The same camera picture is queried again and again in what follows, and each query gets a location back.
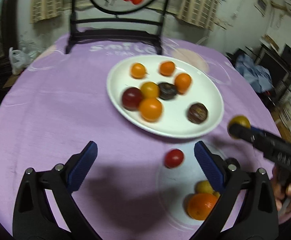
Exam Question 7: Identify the small orange on plate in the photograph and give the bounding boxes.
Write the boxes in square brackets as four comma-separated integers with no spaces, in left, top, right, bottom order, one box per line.
[159,61,175,76]
[140,82,160,99]
[130,63,146,79]

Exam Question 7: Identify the purple tablecloth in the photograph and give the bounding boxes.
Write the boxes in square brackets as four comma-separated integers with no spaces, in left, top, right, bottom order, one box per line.
[0,28,291,240]

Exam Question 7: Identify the large yellow-green fruit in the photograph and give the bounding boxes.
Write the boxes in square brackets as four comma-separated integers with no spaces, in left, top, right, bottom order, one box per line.
[227,115,251,139]

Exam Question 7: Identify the dark water chestnut front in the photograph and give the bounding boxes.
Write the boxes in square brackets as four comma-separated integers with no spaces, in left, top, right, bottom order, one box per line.
[187,102,208,124]

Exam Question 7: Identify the white plastic bag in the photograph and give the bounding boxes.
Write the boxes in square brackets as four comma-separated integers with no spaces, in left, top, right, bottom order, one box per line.
[9,47,32,76]

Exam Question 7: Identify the small yellow fruit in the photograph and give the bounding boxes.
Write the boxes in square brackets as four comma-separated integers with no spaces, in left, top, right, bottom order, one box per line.
[213,191,220,198]
[195,180,214,194]

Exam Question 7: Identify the white oval plate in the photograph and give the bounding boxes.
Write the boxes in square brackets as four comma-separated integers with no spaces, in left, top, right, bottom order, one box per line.
[107,55,224,139]

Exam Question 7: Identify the small yellow fruit upper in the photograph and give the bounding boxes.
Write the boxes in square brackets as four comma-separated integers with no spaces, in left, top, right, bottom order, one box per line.
[213,191,220,198]

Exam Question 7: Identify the large orange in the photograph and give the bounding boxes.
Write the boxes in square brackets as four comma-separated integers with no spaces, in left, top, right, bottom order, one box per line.
[174,73,192,94]
[186,193,218,220]

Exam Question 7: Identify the small yellow fruit lower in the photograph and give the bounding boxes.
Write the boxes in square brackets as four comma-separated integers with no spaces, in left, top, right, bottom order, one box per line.
[195,180,214,194]

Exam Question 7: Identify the person's right hand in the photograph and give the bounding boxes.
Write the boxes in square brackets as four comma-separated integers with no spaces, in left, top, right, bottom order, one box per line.
[271,166,291,217]

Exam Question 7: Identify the dark chestnut on plate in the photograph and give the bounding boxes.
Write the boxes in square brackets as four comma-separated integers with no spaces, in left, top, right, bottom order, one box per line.
[158,82,177,100]

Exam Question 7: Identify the dark red plum tomato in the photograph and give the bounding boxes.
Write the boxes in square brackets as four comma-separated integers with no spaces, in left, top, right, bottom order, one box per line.
[121,87,144,111]

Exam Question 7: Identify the black shelf unit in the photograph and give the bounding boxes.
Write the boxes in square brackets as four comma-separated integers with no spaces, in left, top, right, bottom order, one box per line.
[255,43,291,104]

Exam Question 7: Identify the blue clothes pile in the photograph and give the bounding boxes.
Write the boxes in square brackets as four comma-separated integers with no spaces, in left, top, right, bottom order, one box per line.
[235,54,273,94]

